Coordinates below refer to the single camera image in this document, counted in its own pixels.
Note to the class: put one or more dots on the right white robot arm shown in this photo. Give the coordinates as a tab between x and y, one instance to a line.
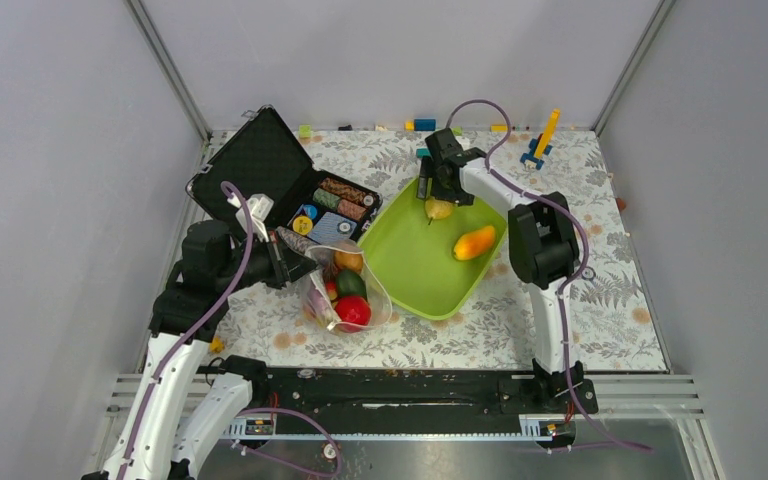
543	248

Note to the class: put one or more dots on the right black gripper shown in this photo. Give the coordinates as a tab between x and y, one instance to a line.
430	170

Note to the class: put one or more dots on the yellow toy lemon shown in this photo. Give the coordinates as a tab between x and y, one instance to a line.
436	210

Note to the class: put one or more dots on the black poker chip case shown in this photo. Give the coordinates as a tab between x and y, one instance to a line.
264	157

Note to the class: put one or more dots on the purple toy eggplant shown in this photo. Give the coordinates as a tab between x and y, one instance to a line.
319	308

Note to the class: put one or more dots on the orange toy mango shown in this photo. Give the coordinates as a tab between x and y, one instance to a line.
475	243

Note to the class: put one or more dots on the brown toy fruit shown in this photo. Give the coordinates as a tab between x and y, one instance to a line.
348	261

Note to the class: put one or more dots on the small yellow block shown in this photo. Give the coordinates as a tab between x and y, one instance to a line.
216	346

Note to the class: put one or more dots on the blue lego brick back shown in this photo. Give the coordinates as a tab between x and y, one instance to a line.
424	124

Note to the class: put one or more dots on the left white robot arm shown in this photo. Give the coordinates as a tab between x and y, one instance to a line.
156	442

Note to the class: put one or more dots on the green plastic tray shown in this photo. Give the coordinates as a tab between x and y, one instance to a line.
413	257

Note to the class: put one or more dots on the clear zip top bag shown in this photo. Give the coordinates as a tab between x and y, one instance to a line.
323	276

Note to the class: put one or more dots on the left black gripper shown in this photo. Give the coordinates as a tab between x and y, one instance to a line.
288	263

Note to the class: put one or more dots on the yellow blue block tower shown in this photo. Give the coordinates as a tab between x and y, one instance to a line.
540	147

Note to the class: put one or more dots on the dark green toy avocado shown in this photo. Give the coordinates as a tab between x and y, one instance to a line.
348	283

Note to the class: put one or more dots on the red toy apple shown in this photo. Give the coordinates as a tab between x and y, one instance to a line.
354	313

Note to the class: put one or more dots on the blue playing card deck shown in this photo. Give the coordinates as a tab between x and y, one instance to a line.
331	228

